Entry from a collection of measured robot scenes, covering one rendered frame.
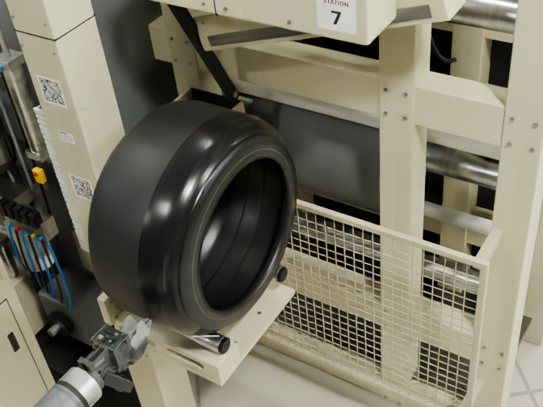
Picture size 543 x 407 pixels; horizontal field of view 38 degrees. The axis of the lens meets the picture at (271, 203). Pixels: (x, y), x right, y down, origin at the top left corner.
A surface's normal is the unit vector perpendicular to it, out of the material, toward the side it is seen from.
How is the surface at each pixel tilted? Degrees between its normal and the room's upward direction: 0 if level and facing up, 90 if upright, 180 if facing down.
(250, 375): 0
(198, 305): 92
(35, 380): 90
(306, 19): 90
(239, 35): 90
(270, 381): 0
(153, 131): 9
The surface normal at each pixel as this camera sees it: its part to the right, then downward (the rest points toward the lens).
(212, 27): -0.53, 0.58
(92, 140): 0.84, 0.28
